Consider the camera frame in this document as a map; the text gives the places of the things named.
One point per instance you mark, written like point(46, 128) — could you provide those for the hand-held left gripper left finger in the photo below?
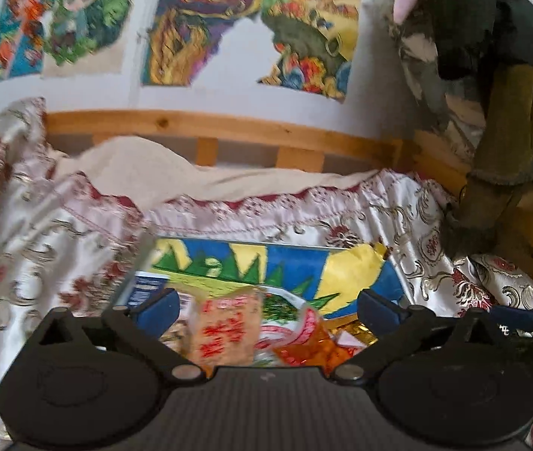
point(158, 312)

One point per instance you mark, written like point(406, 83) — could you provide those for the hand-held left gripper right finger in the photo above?
point(379, 312)

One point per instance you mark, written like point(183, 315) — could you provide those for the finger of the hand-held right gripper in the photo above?
point(517, 318)

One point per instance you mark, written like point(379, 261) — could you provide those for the blue stick packet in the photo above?
point(146, 287)

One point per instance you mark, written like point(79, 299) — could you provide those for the gold foil snack packet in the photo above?
point(351, 331)

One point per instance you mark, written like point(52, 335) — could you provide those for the clear cracker packet red print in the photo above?
point(224, 333)

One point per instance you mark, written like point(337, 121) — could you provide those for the orange transparent snack bag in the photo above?
point(313, 353)

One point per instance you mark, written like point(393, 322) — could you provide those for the grey box with colourful lining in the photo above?
point(285, 263)

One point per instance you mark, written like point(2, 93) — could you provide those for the green white red packet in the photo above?
point(278, 312)

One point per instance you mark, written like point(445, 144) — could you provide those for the floral satin blanket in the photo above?
point(36, 244)

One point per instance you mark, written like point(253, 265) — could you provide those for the beige sheet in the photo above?
point(130, 164)

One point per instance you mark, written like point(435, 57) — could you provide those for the olive brown cloth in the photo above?
point(501, 150)

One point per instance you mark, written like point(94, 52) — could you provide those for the camouflage cloth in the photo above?
point(428, 84)

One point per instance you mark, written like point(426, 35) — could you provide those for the black cloth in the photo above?
point(463, 9)

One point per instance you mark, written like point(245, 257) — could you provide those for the wooden bed frame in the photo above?
point(153, 124)

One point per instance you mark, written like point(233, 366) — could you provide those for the purple yellow wall poster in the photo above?
point(191, 23)

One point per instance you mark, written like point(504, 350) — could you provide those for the orange green wall poster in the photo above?
point(313, 28)

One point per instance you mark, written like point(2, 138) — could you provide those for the blue cartoon wall poster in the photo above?
point(59, 19)

